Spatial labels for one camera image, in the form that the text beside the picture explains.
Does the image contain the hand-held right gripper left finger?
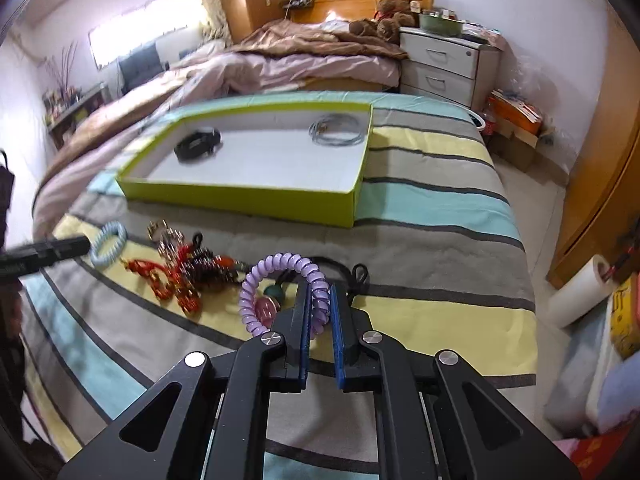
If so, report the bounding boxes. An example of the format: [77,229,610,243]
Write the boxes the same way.
[57,280,312,480]

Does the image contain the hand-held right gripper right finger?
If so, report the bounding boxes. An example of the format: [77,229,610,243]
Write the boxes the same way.
[330,282,583,480]

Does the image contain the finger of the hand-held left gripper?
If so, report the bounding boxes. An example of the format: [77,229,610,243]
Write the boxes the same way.
[0,235,92,278]

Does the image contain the black hair tie pink charm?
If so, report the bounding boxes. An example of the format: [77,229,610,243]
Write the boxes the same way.
[255,257,372,328]

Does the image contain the light blue spiral hair tie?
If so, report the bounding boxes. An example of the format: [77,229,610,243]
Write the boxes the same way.
[89,221,128,267]

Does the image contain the purple spiral hair tie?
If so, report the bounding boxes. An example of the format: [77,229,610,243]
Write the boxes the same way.
[239,255,332,338]

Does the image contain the red gold chain bracelet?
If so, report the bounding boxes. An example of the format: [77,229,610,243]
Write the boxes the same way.
[120,255,203,316]

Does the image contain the dark beaded bracelet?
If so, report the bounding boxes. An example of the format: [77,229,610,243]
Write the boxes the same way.
[187,232,251,287]

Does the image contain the rhinestone gold hair clip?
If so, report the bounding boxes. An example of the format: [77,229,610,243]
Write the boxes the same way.
[159,229,190,262]

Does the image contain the green cardboard box tray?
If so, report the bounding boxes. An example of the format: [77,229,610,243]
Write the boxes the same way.
[116,101,375,228]

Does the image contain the black stand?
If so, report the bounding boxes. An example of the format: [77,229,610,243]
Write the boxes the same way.
[0,150,14,251]

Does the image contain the cluttered side shelf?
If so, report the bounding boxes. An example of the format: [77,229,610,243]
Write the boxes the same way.
[42,82,108,148]

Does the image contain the black wristband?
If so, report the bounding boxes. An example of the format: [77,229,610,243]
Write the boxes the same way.
[174,128,222,162]

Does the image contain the dried branches in vase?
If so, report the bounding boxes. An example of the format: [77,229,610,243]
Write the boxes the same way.
[45,40,81,96]

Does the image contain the dark office chair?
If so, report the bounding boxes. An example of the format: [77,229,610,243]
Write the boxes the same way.
[118,42,168,96]

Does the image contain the bright window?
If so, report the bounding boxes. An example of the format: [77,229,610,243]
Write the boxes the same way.
[89,0,206,68]

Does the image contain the grey cushion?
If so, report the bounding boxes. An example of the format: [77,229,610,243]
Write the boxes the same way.
[545,305,618,433]

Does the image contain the white paper roll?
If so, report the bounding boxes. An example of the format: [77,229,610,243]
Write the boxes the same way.
[545,254,621,330]

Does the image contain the beige bed base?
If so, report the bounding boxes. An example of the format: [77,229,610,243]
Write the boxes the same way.
[300,76,398,95]

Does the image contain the cardboard box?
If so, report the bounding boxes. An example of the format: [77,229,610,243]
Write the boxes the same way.
[492,125,542,171]

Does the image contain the pink and brown quilt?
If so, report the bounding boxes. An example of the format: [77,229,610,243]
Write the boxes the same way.
[31,19,408,241]

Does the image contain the yellow box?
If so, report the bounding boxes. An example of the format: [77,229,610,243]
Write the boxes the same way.
[610,275,640,357]

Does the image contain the patterned curtain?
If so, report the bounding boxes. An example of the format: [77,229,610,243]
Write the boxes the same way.
[177,0,233,43]

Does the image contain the white drawer nightstand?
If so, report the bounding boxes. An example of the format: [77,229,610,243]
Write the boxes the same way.
[398,26,501,108]

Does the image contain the wooden door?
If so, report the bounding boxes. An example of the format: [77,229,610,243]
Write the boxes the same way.
[545,5,640,291]

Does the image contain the brown teddy bear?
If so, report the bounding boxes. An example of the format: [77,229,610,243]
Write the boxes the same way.
[348,0,418,43]

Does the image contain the green basin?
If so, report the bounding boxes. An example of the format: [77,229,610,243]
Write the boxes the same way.
[418,10,466,37]

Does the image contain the wooden bed headboard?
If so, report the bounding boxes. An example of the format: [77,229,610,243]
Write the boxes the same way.
[290,0,436,26]

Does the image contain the grey cord hair tie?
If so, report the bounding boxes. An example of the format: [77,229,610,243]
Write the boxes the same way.
[307,114,368,147]

